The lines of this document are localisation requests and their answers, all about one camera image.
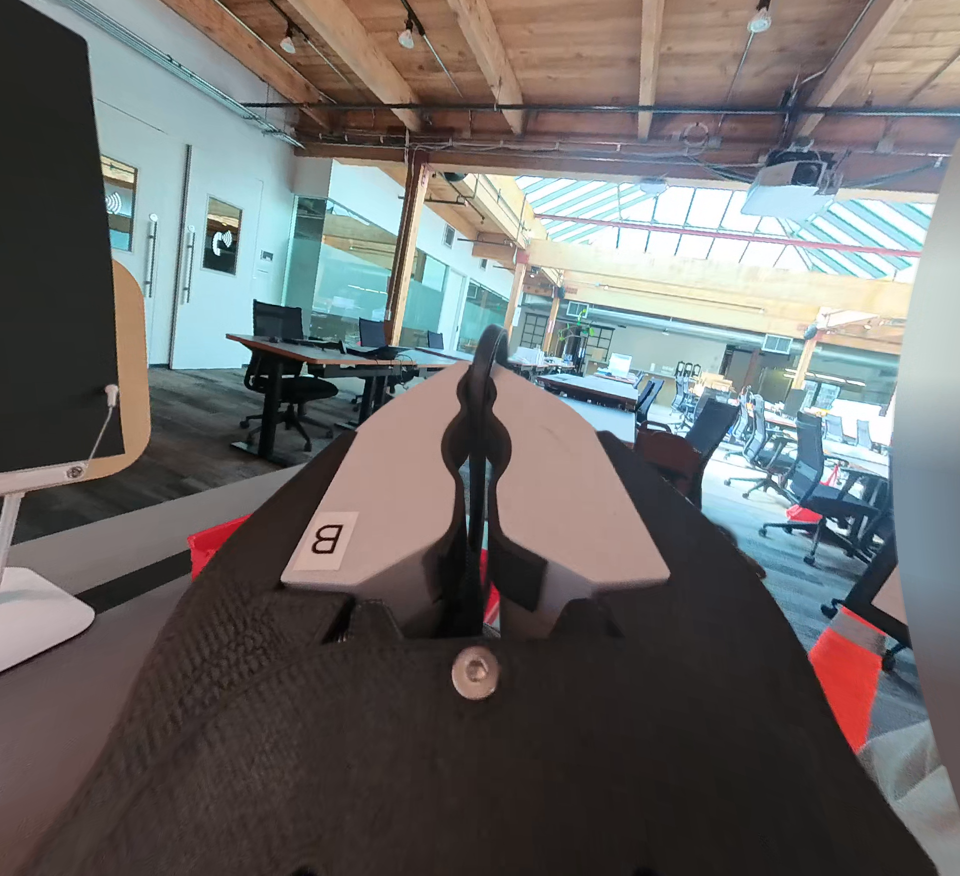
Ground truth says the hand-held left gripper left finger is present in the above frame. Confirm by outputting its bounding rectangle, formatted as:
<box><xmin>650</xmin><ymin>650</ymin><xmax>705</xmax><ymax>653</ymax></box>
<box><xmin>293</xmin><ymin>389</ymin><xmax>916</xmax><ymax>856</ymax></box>
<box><xmin>279</xmin><ymin>362</ymin><xmax>483</xmax><ymax>639</ymax></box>

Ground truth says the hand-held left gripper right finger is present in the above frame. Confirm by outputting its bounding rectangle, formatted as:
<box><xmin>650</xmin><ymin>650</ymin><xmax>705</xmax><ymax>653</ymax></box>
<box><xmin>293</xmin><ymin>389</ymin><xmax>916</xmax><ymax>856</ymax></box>
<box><xmin>483</xmin><ymin>365</ymin><xmax>672</xmax><ymax>639</ymax></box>

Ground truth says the red plastic bin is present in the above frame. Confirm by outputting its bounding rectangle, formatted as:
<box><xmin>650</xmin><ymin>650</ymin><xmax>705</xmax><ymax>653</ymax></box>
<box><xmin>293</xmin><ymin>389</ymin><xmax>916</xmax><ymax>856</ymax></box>
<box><xmin>187</xmin><ymin>516</ymin><xmax>502</xmax><ymax>626</ymax></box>

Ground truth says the brown office chair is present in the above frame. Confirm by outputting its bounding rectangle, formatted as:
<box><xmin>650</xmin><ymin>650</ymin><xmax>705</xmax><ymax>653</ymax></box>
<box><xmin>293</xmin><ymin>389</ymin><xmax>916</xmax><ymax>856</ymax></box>
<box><xmin>637</xmin><ymin>422</ymin><xmax>706</xmax><ymax>510</ymax></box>

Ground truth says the grey-topped office desk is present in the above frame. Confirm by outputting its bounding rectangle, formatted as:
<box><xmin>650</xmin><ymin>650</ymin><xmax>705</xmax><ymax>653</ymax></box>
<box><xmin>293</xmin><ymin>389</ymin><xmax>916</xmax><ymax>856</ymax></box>
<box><xmin>536</xmin><ymin>374</ymin><xmax>639</xmax><ymax>442</ymax></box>

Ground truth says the black office chair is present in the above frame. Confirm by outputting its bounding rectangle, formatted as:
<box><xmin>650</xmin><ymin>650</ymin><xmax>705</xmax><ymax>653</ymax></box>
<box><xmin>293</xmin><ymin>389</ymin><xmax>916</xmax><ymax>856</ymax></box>
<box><xmin>759</xmin><ymin>411</ymin><xmax>880</xmax><ymax>568</ymax></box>
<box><xmin>240</xmin><ymin>299</ymin><xmax>340</xmax><ymax>453</ymax></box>
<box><xmin>684</xmin><ymin>398</ymin><xmax>742</xmax><ymax>498</ymax></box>
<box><xmin>358</xmin><ymin>317</ymin><xmax>421</xmax><ymax>412</ymax></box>

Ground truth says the potted plant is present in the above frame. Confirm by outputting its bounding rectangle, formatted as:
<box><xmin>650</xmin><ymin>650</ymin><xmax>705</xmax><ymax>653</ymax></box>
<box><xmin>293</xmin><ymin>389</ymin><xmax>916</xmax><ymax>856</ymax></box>
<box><xmin>558</xmin><ymin>314</ymin><xmax>597</xmax><ymax>367</ymax></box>

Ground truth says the wood-edged office desk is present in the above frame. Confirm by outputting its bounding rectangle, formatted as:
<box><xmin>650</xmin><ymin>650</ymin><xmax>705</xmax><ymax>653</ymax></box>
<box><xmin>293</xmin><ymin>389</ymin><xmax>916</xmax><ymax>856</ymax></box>
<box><xmin>226</xmin><ymin>332</ymin><xmax>451</xmax><ymax>465</ymax></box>

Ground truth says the white door with sign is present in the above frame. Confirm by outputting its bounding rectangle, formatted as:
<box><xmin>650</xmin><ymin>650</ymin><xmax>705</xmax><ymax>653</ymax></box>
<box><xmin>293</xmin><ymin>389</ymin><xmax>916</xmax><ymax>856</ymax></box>
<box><xmin>168</xmin><ymin>141</ymin><xmax>265</xmax><ymax>371</ymax></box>
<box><xmin>101</xmin><ymin>152</ymin><xmax>162</xmax><ymax>367</ymax></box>

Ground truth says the orange-red container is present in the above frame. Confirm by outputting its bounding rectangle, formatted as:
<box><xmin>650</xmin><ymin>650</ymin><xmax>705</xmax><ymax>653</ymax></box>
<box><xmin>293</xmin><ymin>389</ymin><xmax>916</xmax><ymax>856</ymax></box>
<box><xmin>808</xmin><ymin>605</ymin><xmax>880</xmax><ymax>753</ymax></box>

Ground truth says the ceiling projector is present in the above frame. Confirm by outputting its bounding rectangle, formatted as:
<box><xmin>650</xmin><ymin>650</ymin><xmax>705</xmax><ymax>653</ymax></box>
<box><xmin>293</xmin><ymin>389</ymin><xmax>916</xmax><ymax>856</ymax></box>
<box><xmin>741</xmin><ymin>149</ymin><xmax>841</xmax><ymax>217</ymax></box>

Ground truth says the person's pale sweatshirt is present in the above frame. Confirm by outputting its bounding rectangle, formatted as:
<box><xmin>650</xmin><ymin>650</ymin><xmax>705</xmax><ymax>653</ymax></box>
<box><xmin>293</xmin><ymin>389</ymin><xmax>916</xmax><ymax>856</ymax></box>
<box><xmin>855</xmin><ymin>711</ymin><xmax>946</xmax><ymax>847</ymax></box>

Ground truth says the wood-rimmed black board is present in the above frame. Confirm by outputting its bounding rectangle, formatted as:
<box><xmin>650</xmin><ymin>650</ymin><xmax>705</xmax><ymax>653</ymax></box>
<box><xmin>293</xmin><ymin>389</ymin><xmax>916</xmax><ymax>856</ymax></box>
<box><xmin>0</xmin><ymin>0</ymin><xmax>151</xmax><ymax>495</ymax></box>

